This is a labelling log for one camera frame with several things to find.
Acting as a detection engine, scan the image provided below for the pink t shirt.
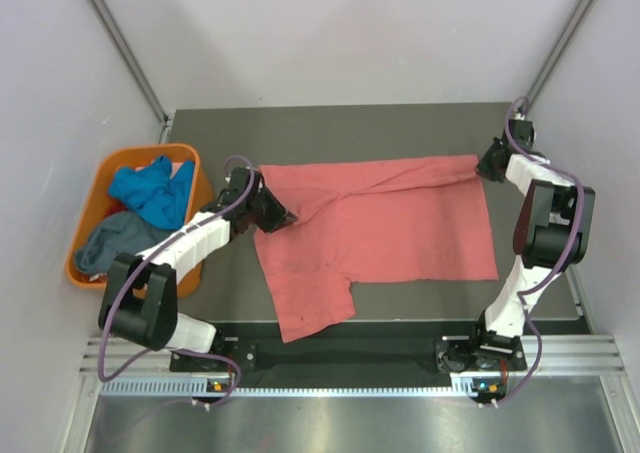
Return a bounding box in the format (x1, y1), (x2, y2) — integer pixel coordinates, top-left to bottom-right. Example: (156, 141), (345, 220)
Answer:
(254, 155), (498, 343)

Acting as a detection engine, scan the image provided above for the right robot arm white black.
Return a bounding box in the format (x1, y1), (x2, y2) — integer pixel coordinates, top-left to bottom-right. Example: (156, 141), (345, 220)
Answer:
(466, 115), (596, 369)

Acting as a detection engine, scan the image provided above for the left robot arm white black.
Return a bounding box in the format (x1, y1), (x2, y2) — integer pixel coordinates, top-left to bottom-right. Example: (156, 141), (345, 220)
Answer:
(98, 167), (297, 370)

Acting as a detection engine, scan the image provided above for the grey blue t shirt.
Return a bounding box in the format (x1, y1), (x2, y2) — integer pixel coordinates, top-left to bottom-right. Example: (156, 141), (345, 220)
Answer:
(73, 211), (171, 276)

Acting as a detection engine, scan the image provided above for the orange plastic bin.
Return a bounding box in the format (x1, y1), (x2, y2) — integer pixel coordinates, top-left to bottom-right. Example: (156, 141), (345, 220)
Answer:
(65, 143), (214, 291)

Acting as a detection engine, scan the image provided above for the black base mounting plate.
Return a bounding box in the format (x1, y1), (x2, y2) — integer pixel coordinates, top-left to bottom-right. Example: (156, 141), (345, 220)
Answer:
(169, 333), (526, 389)

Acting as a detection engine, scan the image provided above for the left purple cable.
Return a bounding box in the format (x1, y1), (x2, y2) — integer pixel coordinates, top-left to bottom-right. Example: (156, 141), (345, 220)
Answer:
(96, 154), (259, 407)

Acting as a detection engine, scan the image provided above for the right aluminium frame post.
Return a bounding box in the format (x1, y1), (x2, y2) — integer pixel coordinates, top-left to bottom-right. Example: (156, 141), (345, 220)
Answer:
(520, 0), (598, 113)

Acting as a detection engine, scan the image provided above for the aluminium frame post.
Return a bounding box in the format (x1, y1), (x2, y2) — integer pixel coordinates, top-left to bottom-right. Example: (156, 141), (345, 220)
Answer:
(86, 0), (174, 144)
(520, 0), (598, 113)

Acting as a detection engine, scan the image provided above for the slotted cable duct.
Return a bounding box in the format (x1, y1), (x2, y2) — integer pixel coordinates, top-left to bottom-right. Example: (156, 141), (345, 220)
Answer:
(101, 377), (498, 399)

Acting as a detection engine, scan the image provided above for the left aluminium frame post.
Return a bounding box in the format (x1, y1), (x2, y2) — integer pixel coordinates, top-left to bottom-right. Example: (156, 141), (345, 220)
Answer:
(86, 0), (174, 144)

